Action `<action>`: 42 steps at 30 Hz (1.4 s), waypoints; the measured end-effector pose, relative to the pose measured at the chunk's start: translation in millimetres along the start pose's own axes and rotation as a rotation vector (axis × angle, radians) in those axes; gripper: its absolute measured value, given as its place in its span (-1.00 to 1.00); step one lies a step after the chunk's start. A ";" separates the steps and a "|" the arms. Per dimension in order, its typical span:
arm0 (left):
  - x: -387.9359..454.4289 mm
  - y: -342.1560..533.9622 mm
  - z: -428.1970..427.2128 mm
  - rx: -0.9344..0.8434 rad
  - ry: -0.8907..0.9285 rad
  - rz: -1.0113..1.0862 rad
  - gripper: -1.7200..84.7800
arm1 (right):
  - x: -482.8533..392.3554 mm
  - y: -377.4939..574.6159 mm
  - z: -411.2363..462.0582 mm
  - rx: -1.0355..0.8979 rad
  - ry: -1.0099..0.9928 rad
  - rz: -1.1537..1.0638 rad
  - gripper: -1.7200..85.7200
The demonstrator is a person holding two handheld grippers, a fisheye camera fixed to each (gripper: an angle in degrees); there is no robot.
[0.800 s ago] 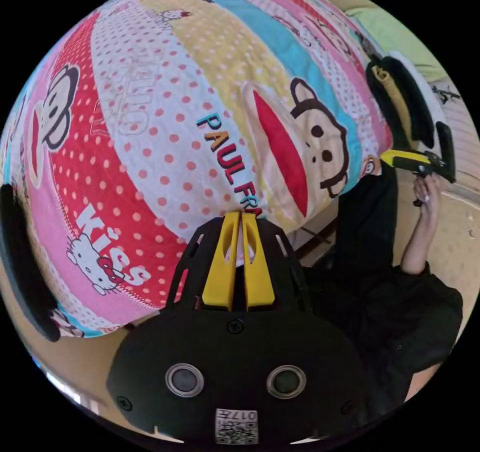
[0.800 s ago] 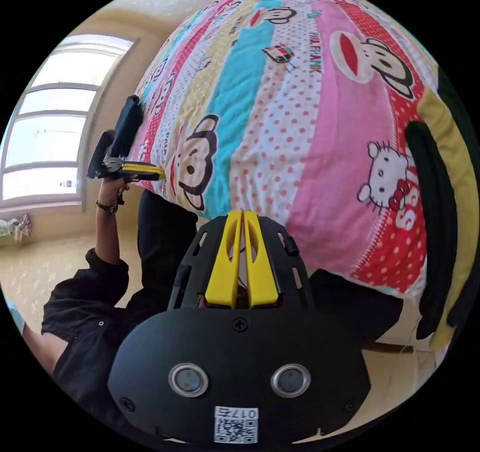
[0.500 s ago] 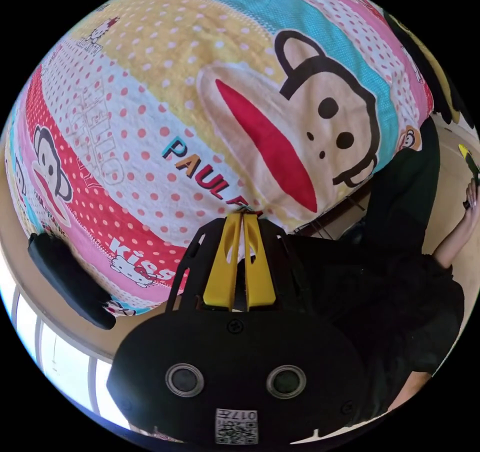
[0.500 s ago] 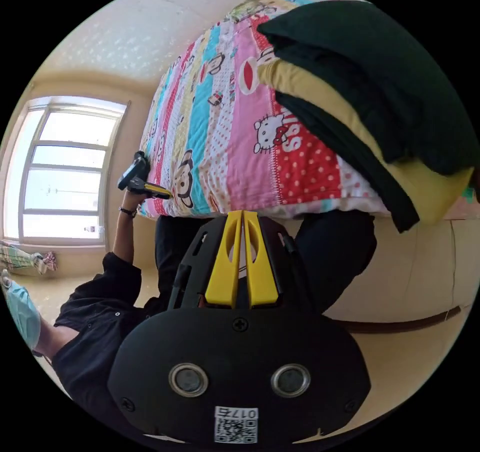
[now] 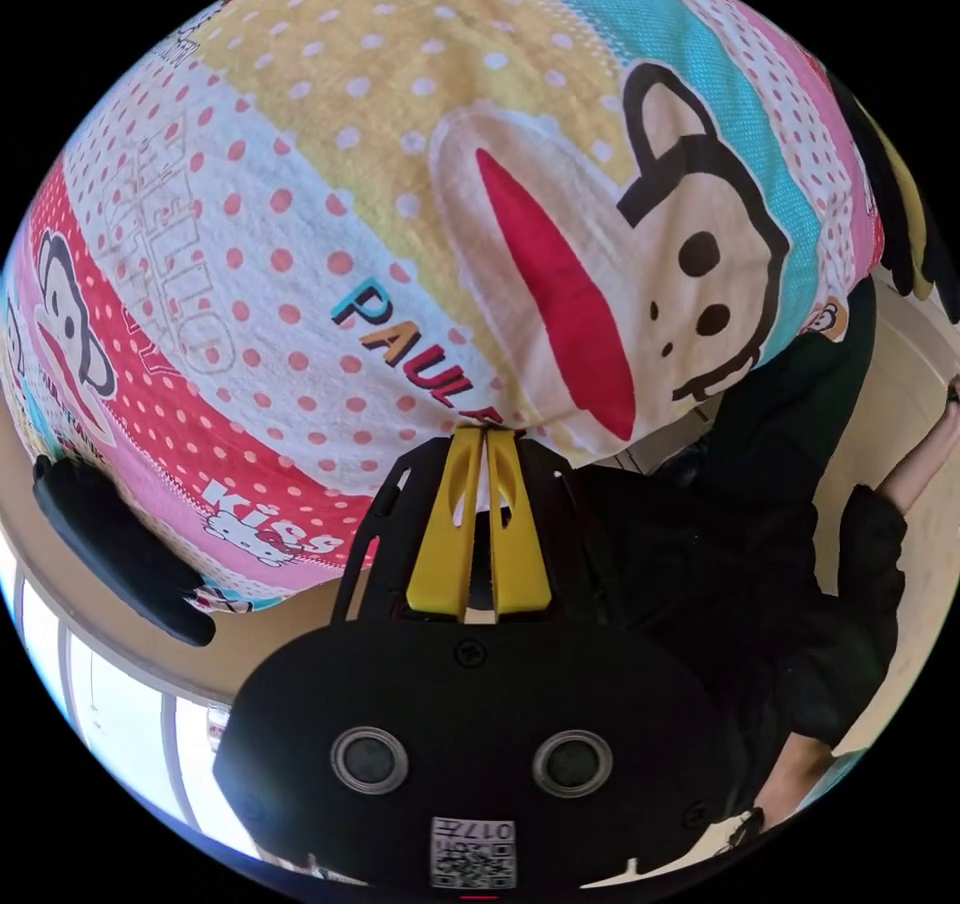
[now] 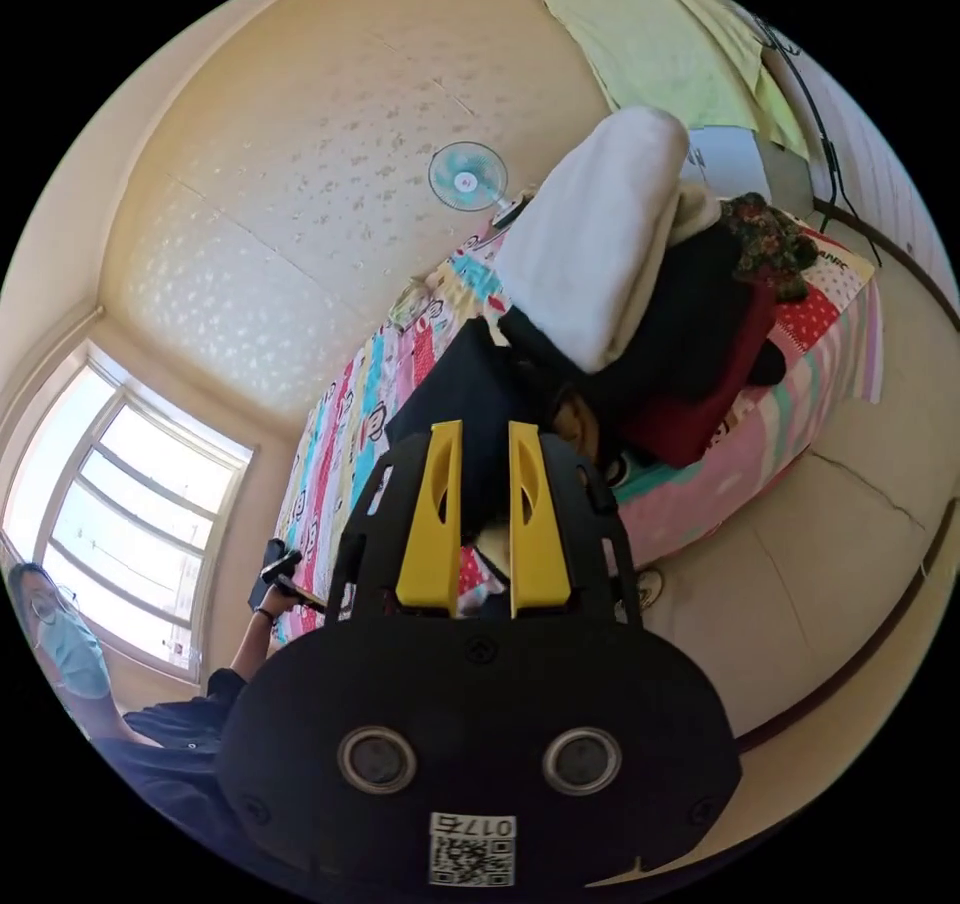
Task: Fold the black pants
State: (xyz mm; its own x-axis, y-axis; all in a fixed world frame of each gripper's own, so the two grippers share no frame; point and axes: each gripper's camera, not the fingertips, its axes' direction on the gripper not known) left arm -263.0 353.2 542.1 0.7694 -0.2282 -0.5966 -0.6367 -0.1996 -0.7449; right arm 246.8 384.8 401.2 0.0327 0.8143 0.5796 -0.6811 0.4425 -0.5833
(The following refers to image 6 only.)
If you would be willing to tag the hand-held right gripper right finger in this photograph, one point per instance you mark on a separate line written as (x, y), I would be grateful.
(541, 544)

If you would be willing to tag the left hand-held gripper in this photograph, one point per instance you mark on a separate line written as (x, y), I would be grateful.
(276, 565)

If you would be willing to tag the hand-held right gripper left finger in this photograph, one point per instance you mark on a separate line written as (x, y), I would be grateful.
(429, 529)

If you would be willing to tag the person's left forearm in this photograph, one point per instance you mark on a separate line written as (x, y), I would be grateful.
(251, 645)

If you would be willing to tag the black pants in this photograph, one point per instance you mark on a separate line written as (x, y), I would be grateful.
(450, 394)

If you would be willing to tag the person's left hand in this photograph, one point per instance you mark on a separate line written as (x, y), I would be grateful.
(271, 602)

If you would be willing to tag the bed with printed sheet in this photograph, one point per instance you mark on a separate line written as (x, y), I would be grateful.
(360, 424)

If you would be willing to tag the window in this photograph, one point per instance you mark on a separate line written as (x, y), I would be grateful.
(127, 514)

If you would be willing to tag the person's body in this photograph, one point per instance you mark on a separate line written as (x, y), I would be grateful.
(165, 746)

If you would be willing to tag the pile of clothes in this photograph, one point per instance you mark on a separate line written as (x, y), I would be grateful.
(600, 244)

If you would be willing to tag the yellow curtain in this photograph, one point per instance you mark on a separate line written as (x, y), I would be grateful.
(660, 34)

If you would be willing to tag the wall fan with blue blades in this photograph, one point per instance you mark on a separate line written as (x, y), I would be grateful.
(465, 176)

